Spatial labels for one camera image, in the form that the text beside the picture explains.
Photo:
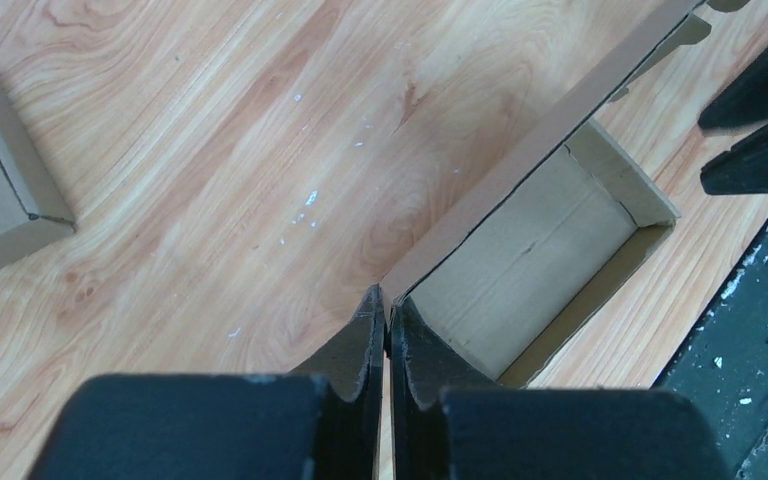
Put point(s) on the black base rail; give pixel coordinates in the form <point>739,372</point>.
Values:
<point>722,365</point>

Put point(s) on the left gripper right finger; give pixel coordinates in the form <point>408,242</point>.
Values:
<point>450,421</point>

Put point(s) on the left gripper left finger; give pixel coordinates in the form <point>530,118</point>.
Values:
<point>320,420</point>

